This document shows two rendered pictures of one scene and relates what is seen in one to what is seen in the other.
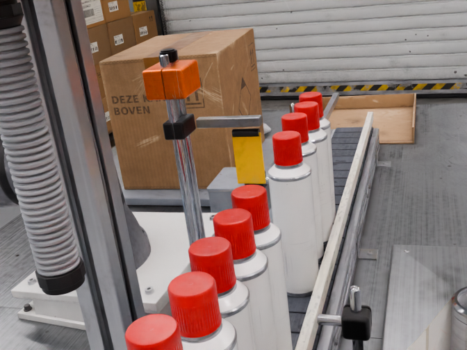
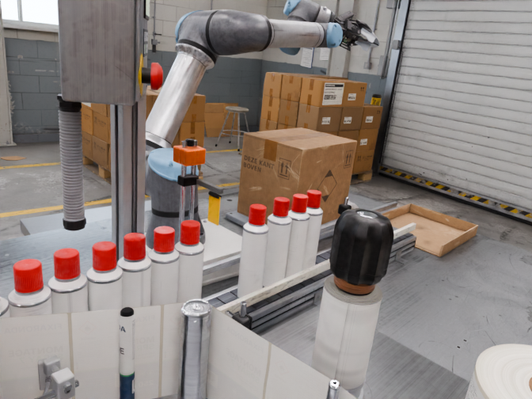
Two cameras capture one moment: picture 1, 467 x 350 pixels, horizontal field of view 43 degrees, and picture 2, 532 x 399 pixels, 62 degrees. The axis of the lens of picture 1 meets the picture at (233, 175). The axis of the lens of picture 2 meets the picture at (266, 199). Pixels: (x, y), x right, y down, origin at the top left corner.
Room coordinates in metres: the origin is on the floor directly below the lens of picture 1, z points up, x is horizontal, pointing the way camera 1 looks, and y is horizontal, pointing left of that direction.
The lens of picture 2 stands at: (-0.10, -0.40, 1.38)
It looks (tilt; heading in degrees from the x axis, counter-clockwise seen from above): 19 degrees down; 23
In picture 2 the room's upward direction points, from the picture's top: 6 degrees clockwise
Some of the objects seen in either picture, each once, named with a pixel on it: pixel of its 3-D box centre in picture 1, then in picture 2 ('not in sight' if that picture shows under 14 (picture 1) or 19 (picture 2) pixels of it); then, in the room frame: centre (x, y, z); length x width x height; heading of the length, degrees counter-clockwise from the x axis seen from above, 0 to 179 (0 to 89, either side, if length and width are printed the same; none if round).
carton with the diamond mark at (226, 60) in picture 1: (191, 105); (297, 176); (1.26, 0.07, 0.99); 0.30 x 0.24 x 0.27; 163
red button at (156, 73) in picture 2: not in sight; (152, 76); (0.43, 0.02, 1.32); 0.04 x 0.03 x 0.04; 36
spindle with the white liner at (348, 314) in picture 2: not in sight; (349, 307); (0.49, -0.30, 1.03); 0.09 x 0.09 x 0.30
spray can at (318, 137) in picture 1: (311, 173); (294, 238); (0.77, -0.11, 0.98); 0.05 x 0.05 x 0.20
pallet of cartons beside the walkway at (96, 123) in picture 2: not in sight; (139, 131); (3.47, 2.58, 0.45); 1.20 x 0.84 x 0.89; 66
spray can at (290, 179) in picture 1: (293, 214); (253, 253); (0.65, -0.07, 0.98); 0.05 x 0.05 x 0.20
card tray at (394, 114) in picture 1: (362, 117); (423, 226); (1.45, -0.35, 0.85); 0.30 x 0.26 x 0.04; 161
